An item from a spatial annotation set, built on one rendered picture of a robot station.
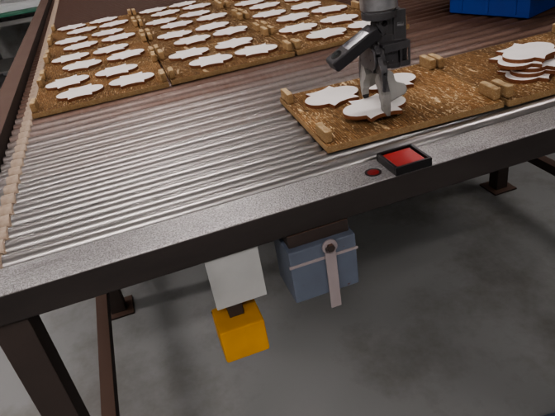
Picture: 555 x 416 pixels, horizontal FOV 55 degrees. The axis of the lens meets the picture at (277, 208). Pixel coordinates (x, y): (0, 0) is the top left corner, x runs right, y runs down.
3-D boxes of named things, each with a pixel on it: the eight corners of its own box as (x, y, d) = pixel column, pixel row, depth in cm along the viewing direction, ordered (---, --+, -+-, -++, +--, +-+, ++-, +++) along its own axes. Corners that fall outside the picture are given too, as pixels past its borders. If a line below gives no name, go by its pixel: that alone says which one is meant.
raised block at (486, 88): (500, 99, 115) (502, 87, 114) (493, 101, 115) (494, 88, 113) (484, 92, 120) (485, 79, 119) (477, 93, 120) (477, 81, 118)
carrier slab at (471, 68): (662, 65, 122) (664, 58, 121) (509, 107, 115) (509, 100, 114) (552, 36, 151) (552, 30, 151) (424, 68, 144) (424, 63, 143)
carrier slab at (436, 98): (504, 107, 115) (505, 101, 114) (327, 153, 108) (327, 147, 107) (423, 68, 144) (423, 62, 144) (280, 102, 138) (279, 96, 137)
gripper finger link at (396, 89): (415, 109, 110) (404, 65, 110) (388, 115, 109) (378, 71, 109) (408, 111, 113) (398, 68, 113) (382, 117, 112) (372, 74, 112)
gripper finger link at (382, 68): (392, 90, 108) (382, 47, 107) (386, 92, 108) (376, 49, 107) (383, 93, 112) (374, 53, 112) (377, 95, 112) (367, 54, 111)
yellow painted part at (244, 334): (270, 348, 105) (250, 254, 93) (227, 364, 104) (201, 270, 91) (258, 323, 112) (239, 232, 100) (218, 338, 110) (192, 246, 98)
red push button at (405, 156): (426, 165, 99) (426, 158, 99) (397, 173, 98) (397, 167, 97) (409, 153, 104) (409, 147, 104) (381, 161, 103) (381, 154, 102)
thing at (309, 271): (364, 299, 106) (358, 224, 96) (300, 322, 103) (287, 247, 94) (341, 268, 115) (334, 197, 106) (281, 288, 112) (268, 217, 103)
